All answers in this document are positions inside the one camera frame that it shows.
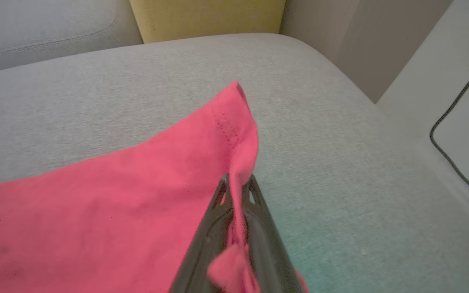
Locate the yellow sofa cushion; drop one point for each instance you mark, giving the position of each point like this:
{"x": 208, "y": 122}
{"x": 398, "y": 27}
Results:
{"x": 206, "y": 18}

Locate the grey fabric sofa seat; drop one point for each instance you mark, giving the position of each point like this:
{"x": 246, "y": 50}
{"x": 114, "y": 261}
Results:
{"x": 340, "y": 162}

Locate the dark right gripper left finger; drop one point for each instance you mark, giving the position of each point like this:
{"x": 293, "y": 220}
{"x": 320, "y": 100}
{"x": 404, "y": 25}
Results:
{"x": 208, "y": 244}

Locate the red basketball jersey white sleeves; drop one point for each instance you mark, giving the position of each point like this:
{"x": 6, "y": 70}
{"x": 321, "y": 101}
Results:
{"x": 108, "y": 211}

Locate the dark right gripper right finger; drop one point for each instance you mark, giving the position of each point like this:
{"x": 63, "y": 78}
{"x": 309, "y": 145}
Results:
{"x": 267, "y": 248}

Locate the grey sofa back cushion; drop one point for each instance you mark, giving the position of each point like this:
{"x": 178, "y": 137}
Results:
{"x": 43, "y": 28}

